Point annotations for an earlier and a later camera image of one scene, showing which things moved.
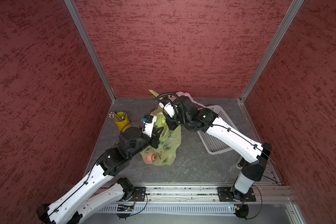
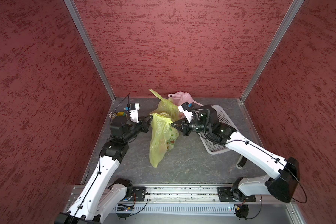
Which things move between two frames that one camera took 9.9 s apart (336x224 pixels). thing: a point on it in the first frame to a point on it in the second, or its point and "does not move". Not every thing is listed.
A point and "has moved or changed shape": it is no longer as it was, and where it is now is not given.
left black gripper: (154, 143) to (144, 124)
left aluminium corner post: (76, 16) does not move
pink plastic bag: (180, 94) does not move
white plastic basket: (213, 145) does not move
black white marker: (241, 162) does not move
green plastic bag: (169, 144) has moved or changed shape
